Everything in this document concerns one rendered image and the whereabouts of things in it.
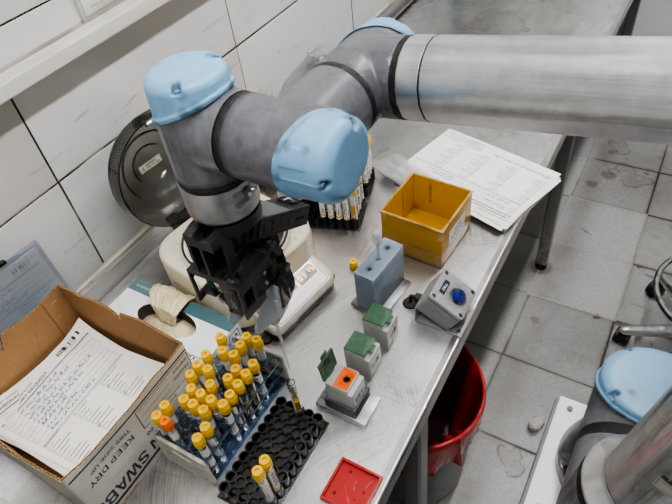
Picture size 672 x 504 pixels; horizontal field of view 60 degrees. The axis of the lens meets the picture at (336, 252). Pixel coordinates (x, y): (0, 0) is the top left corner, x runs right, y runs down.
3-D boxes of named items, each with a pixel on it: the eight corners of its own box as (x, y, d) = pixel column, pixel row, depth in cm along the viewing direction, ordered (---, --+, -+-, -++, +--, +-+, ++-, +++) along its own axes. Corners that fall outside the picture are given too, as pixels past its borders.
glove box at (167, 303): (211, 391, 98) (195, 359, 91) (111, 341, 108) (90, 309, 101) (253, 337, 105) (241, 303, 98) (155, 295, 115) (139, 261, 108)
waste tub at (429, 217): (441, 270, 112) (442, 233, 105) (381, 247, 118) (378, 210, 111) (471, 228, 119) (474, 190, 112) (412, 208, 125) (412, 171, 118)
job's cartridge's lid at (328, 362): (318, 364, 85) (315, 363, 85) (325, 383, 88) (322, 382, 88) (331, 344, 87) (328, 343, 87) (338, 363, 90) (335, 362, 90)
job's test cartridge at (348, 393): (354, 416, 90) (351, 394, 86) (328, 404, 92) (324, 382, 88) (366, 395, 93) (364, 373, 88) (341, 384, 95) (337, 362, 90)
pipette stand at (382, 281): (383, 321, 105) (380, 284, 98) (351, 306, 108) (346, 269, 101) (411, 284, 110) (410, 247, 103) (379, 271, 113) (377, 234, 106)
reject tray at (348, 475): (361, 521, 81) (361, 519, 80) (319, 499, 83) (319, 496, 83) (383, 478, 85) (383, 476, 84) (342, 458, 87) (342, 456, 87)
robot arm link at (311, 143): (389, 74, 47) (280, 53, 52) (318, 150, 41) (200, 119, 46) (393, 153, 53) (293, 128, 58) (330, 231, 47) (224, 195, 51)
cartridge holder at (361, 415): (365, 430, 90) (364, 418, 88) (316, 406, 94) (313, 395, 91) (381, 402, 93) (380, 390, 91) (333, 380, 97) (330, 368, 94)
